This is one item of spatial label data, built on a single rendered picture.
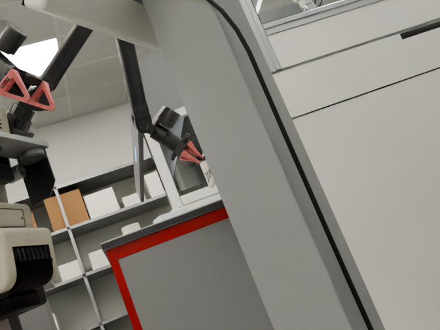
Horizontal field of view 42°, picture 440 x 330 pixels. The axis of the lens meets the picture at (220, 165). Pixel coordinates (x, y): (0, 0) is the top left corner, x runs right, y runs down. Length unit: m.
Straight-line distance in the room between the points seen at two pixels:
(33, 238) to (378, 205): 0.94
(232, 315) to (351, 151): 0.82
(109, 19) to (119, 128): 5.44
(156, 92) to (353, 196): 1.67
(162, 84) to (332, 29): 1.47
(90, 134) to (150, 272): 4.45
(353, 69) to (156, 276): 1.00
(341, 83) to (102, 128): 5.00
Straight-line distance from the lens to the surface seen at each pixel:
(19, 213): 1.74
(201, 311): 2.11
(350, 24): 1.76
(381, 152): 1.64
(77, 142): 6.43
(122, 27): 1.09
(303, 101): 1.61
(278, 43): 1.67
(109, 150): 6.39
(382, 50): 1.76
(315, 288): 0.89
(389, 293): 1.57
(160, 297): 2.10
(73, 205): 5.77
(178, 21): 1.01
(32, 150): 1.76
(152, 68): 3.08
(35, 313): 2.31
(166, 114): 2.04
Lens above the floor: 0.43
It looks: 12 degrees up
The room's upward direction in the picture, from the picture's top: 22 degrees counter-clockwise
